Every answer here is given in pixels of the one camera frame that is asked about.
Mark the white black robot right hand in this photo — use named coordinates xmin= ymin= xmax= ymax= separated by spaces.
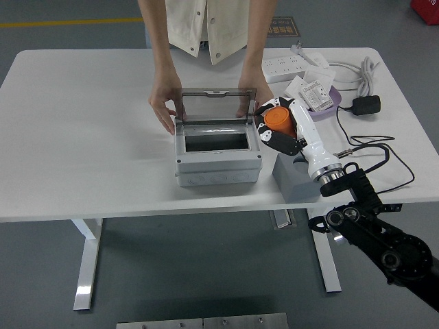
xmin=252 ymin=96 xmax=342 ymax=179

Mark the person's right hand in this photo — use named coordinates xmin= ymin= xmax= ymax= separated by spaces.
xmin=147 ymin=70 xmax=183 ymax=136

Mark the person's left hand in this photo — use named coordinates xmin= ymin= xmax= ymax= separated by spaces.
xmin=235 ymin=73 xmax=275 ymax=119

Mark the orange cylindrical battery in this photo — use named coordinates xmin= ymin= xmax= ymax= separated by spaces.
xmin=263 ymin=106 xmax=297 ymax=138

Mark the smoky clear hinged box lid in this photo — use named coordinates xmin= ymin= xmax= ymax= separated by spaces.
xmin=174 ymin=87 xmax=258 ymax=125

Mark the grey plastic junction box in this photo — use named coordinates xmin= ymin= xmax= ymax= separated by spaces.
xmin=174 ymin=116 xmax=264 ymax=188

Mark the small white adapter box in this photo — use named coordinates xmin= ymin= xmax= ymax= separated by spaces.
xmin=306 ymin=53 xmax=331 ymax=69

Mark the silver floor outlet box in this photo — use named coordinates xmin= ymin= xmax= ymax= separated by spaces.
xmin=268 ymin=208 xmax=298 ymax=230

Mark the purple plastic tray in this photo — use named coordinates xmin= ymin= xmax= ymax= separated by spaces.
xmin=306 ymin=84 xmax=343 ymax=121

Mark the white power strip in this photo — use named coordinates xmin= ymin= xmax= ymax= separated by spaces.
xmin=262 ymin=55 xmax=309 ymax=84

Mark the grey block holder with hole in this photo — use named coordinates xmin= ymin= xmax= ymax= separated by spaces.
xmin=272 ymin=152 xmax=325 ymax=204

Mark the white three-pin plug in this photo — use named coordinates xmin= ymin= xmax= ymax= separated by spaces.
xmin=290 ymin=40 xmax=308 ymax=58

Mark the brown floor sign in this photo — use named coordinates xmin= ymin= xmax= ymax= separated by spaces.
xmin=265 ymin=16 xmax=302 ymax=38

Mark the black power adapter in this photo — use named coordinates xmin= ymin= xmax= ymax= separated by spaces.
xmin=352 ymin=95 xmax=382 ymax=117

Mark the white table leg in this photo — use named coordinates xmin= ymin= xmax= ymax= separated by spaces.
xmin=306 ymin=206 xmax=343 ymax=294
xmin=71 ymin=217 xmax=105 ymax=311

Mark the yellow floor tape line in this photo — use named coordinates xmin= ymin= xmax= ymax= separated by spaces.
xmin=0 ymin=16 xmax=144 ymax=29

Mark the red object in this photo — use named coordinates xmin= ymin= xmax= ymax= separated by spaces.
xmin=410 ymin=0 xmax=439 ymax=27

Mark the grey metal plate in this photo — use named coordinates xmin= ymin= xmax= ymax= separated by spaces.
xmin=202 ymin=312 xmax=289 ymax=329
xmin=115 ymin=317 xmax=204 ymax=329

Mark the black cable with metal connector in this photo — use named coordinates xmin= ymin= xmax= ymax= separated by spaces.
xmin=335 ymin=105 xmax=416 ymax=195

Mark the white bundled power cord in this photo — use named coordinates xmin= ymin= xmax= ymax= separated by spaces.
xmin=325 ymin=56 xmax=382 ymax=99

